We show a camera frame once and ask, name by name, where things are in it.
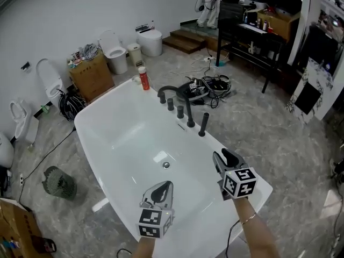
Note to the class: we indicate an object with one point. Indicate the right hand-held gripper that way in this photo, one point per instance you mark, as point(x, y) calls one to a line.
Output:
point(239, 183)

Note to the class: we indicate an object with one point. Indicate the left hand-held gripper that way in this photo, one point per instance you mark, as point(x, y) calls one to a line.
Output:
point(153, 222)

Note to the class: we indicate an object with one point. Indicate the black shower head holder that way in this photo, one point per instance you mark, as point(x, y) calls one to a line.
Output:
point(201, 134)

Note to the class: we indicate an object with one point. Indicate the white bathtub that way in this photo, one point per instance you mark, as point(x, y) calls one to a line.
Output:
point(126, 136)

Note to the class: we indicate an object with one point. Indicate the person's right forearm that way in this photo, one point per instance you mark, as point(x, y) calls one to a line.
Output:
point(258, 235)

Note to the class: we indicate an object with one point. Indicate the person's left forearm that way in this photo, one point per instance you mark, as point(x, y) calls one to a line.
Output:
point(145, 247)

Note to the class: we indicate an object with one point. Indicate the chrome bathtub drain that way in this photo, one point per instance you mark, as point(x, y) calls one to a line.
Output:
point(166, 164)

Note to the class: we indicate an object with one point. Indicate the white sticker in bathtub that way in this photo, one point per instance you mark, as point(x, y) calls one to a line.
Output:
point(160, 157)

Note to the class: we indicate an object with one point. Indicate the black curved faucet spout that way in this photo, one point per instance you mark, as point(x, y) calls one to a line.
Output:
point(188, 109)

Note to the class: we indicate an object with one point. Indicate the red bottle with white cap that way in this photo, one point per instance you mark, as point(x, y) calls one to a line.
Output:
point(144, 79)

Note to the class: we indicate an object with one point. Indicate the marble fireplace surround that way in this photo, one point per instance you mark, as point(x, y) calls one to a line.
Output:
point(319, 82)

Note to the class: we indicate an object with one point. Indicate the wooden steps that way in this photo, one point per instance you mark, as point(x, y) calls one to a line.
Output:
point(185, 40)

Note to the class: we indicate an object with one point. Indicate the black shelf table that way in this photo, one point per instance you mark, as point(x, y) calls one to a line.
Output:
point(242, 34)

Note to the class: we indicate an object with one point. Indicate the white pedal bin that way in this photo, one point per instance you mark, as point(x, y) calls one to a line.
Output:
point(134, 54)

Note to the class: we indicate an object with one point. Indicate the white smart toilet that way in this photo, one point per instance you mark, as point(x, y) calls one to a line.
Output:
point(150, 42)

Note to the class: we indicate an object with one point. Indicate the open cardboard box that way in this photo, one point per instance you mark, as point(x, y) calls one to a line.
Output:
point(279, 23)

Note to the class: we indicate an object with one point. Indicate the white toilet with raised lid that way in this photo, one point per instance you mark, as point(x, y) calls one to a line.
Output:
point(114, 54)
point(51, 82)

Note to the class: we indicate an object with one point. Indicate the large brown cardboard box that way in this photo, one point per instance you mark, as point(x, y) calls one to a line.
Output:
point(16, 224)

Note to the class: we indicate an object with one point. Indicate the heap of clutter on box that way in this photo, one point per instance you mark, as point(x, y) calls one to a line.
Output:
point(84, 53)

